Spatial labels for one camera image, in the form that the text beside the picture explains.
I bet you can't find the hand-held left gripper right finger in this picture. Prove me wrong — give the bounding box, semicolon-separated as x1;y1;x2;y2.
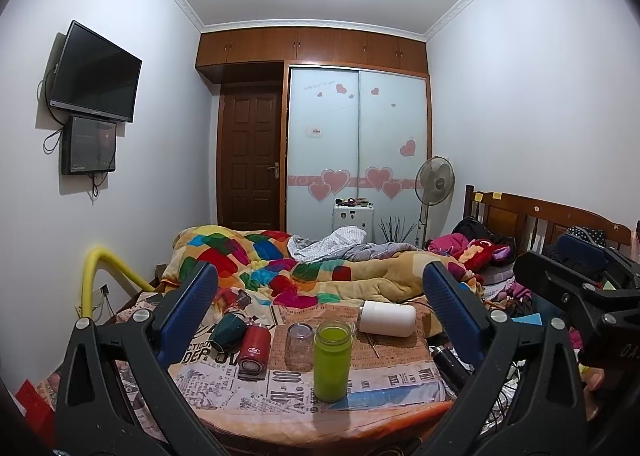
419;260;590;456

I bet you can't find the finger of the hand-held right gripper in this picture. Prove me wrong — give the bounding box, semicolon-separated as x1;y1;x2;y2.
513;251;618;337

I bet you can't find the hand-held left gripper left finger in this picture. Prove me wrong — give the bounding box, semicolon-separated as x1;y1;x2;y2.
54;261;222;456

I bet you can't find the dark green cup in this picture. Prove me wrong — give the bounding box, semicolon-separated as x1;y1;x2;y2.
208;312;249;355

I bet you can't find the red cup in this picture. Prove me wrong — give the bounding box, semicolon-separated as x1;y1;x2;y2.
236;323;273;380

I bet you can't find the clear glass cup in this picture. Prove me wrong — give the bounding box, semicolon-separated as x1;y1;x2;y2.
284;322;317;373

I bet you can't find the dark blue case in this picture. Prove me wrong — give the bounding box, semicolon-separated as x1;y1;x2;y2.
542;233;612;269

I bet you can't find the dotted black bag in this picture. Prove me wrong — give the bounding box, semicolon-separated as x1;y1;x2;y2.
564;225;607;247

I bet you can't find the pink cloth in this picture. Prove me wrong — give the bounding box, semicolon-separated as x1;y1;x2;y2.
425;233;467;255

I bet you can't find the black bottle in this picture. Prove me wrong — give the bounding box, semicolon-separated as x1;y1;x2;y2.
430;344;474;393

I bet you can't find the wooden headboard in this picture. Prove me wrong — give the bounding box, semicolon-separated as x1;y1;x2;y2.
462;184;634;257

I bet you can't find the white thermos bottle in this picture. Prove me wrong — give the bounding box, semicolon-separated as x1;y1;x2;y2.
356;300;418;338

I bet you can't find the red plush toy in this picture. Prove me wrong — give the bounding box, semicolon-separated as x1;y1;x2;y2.
452;236;517;273

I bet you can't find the newspaper print sheet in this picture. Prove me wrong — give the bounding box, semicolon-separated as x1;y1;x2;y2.
35;286;457;443

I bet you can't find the dry twigs bundle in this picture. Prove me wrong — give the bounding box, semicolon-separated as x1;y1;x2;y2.
377;216;416;245

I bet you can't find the colourful patchwork blanket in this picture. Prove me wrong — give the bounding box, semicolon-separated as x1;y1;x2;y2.
160;225;483;311

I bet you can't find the yellow foam tube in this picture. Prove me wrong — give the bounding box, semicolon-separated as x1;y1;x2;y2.
82;245;156;319

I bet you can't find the standing fan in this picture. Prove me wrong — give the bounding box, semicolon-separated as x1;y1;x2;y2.
413;155;456;247

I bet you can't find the grey checked cloth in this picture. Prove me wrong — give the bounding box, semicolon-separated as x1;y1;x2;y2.
287;225;369;265

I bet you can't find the brown wooden door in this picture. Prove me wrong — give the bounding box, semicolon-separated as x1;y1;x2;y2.
217;80;286;233

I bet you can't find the red box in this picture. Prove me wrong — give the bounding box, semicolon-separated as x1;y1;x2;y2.
14;378;57;448

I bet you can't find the sliding wardrobe with hearts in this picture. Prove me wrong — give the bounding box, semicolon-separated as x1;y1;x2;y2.
284;62;432;247

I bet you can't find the wooden overhead cabinet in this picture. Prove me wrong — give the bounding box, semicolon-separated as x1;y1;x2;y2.
194;26;429;84

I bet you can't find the black wall box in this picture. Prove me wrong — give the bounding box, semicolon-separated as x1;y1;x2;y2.
60;114;118;176

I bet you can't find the black television cable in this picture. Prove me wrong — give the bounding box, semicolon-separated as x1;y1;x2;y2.
34;63;68;157

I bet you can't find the wall-mounted television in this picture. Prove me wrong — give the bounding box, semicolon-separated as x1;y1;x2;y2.
47;20;144;125

